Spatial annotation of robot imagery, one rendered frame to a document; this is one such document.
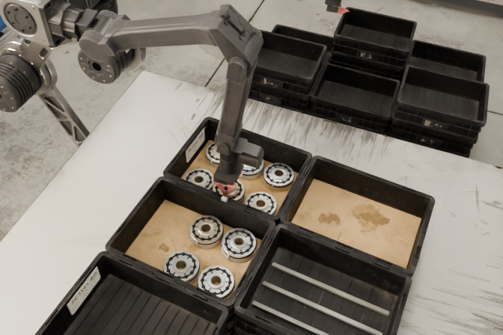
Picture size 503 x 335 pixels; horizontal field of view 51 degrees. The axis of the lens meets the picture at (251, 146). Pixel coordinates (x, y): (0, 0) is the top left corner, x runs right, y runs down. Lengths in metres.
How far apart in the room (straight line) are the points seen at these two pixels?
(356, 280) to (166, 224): 0.60
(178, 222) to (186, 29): 0.72
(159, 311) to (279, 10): 2.99
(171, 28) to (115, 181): 0.92
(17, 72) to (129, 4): 2.21
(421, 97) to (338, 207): 1.15
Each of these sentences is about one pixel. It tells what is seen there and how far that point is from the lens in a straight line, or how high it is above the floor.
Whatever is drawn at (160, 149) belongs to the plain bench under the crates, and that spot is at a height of 0.70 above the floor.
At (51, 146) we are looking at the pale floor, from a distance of 3.17.
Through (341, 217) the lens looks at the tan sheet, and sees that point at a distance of 1.71.
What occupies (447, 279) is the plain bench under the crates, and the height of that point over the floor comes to 0.70.
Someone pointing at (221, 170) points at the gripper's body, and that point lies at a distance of 1.58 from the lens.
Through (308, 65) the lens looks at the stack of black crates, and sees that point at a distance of 2.79.
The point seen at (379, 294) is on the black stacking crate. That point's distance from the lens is 1.59.
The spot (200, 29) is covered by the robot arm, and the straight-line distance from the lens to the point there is 1.12.
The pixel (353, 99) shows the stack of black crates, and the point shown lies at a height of 0.38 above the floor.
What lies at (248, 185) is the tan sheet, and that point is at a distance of 1.75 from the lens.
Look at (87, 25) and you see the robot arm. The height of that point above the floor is 1.47.
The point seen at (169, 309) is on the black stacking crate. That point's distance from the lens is 1.52.
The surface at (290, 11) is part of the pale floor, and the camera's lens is 4.11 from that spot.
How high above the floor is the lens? 2.19
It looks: 47 degrees down
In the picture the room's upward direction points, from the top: 2 degrees clockwise
